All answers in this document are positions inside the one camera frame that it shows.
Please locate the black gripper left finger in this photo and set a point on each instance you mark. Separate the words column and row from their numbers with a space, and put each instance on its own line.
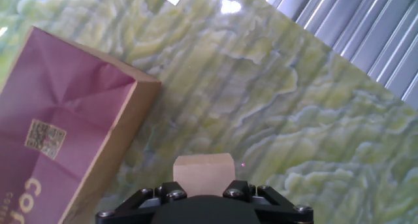
column 143, row 201

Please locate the red brown Costa paper bag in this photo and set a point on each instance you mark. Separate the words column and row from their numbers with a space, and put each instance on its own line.
column 65, row 119

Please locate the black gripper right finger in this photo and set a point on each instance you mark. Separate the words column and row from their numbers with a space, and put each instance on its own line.
column 277, row 207

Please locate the green marble pattern mat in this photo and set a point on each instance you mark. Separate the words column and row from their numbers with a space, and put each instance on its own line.
column 245, row 103

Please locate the small wooden block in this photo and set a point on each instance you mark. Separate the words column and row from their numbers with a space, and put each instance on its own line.
column 204, row 175

